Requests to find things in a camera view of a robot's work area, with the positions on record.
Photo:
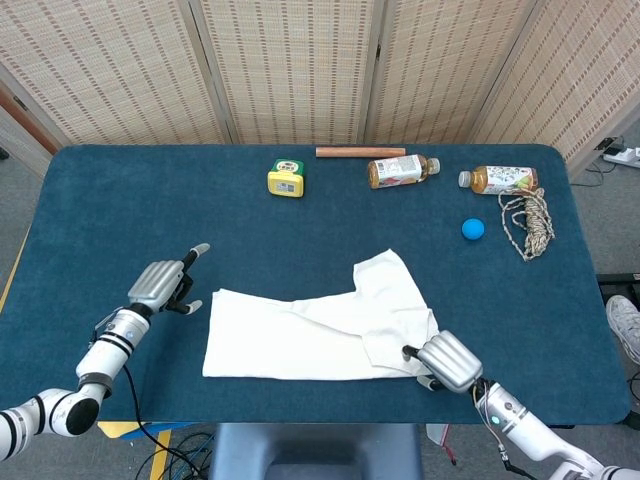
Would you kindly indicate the white T-shirt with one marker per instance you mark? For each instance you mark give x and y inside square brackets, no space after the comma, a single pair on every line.
[280,340]

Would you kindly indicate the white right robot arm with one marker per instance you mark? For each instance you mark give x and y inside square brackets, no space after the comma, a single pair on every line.
[515,420]

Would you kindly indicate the red white plastic bag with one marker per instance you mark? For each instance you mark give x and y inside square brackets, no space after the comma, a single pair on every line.
[440,435]

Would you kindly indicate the white sneaker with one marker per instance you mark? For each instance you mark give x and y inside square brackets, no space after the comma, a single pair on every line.
[625,320]

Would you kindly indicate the woven bamboo screen panel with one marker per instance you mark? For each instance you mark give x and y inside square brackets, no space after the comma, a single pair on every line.
[575,80]
[110,65]
[290,65]
[450,65]

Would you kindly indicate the teal blue table cloth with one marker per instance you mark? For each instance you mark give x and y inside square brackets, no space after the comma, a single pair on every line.
[150,210]

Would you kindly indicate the white power strip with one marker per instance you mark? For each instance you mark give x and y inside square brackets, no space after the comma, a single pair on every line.
[627,156]

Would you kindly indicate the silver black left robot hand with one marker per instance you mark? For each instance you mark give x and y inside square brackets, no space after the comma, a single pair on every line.
[155,285]

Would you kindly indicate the yellow green square box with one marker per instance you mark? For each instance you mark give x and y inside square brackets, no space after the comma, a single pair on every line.
[286,179]

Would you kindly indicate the tea bottle orange label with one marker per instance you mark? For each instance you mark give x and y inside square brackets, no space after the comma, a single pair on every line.
[397,172]

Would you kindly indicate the black chair base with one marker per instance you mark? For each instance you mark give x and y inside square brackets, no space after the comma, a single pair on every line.
[620,280]

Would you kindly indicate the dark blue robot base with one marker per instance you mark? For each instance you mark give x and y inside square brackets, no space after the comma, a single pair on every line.
[240,450]

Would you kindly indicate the tea bottle white green label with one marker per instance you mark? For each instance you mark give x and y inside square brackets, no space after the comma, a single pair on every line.
[500,180]

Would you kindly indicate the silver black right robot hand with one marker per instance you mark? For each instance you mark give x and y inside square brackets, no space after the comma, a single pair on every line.
[450,362]

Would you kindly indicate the brown wooden door frame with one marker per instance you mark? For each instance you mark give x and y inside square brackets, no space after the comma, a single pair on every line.
[35,127]

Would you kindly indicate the wooden stick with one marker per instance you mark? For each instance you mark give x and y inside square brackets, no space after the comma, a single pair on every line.
[360,152]

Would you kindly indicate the blue ball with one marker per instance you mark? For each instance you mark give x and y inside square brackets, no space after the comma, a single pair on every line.
[473,230]

